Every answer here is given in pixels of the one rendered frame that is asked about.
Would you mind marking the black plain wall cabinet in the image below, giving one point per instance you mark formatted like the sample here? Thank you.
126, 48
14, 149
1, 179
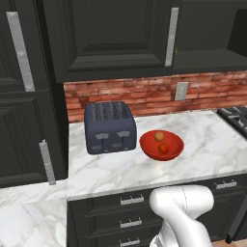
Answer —
205, 35

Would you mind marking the black tall cabinet door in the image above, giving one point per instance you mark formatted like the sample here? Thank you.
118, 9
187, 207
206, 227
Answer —
8, 58
19, 138

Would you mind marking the black hob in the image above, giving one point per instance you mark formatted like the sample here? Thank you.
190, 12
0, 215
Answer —
236, 119

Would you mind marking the red apple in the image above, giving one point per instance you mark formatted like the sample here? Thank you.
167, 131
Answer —
164, 148

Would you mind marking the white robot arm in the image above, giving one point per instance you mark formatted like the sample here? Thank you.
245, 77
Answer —
183, 209

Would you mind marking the red bowl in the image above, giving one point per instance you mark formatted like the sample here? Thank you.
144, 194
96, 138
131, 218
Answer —
149, 151

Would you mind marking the black wall cabinet door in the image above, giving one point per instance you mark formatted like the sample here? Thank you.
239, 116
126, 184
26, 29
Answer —
109, 38

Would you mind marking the grey wall outlet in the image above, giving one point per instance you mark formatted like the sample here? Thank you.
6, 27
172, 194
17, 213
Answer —
181, 91

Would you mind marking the black drawer front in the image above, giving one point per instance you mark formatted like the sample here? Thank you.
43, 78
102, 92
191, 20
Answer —
96, 204
96, 225
231, 189
96, 241

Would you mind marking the orange tangerine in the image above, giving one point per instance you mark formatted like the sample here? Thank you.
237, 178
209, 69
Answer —
159, 136

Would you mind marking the dark blue toaster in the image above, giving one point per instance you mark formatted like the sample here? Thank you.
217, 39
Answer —
109, 128

